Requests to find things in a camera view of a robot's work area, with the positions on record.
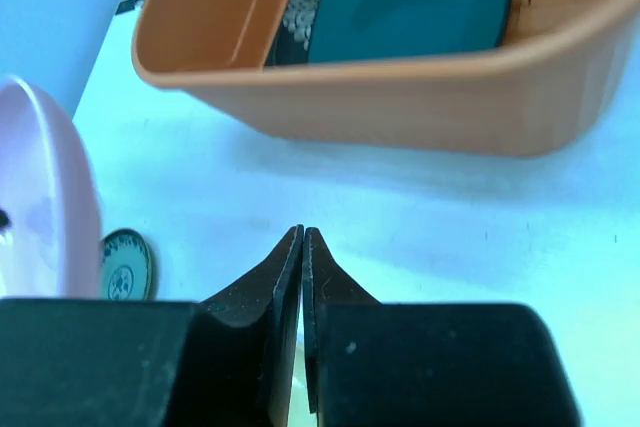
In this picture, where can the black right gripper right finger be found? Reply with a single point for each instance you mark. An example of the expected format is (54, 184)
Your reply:
(370, 363)

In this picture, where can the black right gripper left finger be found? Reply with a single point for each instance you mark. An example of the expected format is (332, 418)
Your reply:
(225, 361)

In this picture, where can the pink round plate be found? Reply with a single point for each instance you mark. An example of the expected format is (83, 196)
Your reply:
(50, 221)

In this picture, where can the black square floral plate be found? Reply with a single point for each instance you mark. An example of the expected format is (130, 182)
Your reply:
(291, 43)

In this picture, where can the teal square plate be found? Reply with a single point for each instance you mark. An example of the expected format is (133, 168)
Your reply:
(354, 30)

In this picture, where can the orange plastic bin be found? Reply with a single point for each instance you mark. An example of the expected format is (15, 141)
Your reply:
(550, 83)

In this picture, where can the blue floral round plate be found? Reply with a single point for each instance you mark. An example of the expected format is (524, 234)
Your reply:
(128, 267)

